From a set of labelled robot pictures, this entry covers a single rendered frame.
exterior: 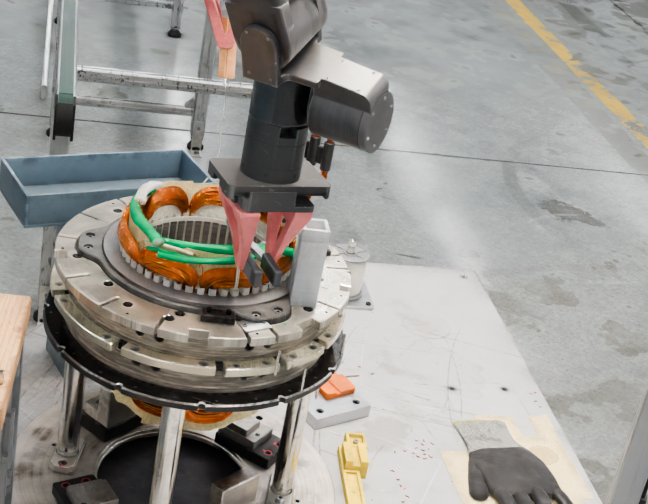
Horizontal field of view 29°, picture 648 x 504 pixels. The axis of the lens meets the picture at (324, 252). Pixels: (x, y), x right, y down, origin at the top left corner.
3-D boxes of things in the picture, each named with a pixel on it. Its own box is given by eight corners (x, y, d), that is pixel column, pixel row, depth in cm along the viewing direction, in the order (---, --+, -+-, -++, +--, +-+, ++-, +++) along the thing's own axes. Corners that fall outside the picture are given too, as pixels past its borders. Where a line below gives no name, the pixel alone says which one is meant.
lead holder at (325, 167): (330, 173, 137) (335, 144, 136) (293, 168, 137) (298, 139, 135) (327, 159, 141) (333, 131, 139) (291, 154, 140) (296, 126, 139)
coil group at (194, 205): (241, 228, 141) (246, 195, 140) (187, 221, 141) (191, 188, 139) (241, 221, 143) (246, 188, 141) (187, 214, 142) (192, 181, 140)
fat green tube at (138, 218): (162, 257, 124) (164, 240, 123) (122, 252, 123) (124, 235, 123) (167, 194, 137) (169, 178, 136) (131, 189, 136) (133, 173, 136)
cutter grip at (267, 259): (280, 286, 119) (283, 272, 118) (272, 287, 118) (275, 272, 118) (267, 266, 122) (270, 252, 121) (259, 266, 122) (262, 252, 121)
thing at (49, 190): (159, 328, 181) (184, 148, 168) (189, 369, 173) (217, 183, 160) (-12, 350, 169) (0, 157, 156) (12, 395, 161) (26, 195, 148)
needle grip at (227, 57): (237, 79, 126) (240, 18, 125) (221, 78, 126) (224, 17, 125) (231, 78, 128) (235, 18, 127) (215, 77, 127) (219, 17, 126)
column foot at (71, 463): (85, 442, 151) (86, 436, 151) (72, 475, 145) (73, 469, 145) (61, 438, 151) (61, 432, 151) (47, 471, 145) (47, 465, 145)
